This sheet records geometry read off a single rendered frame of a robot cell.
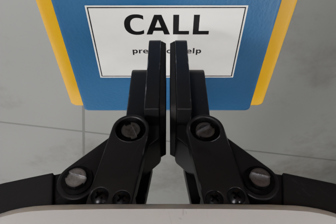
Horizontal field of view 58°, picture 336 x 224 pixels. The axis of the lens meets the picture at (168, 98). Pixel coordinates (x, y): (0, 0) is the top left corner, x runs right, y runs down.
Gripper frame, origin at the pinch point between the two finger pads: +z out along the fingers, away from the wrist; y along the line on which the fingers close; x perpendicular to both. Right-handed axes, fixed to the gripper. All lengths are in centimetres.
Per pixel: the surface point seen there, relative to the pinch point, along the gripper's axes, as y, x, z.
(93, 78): -4.0, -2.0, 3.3
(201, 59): 1.7, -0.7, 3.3
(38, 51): -58, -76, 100
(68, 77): -6.0, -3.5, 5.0
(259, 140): 57, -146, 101
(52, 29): -6.1, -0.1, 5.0
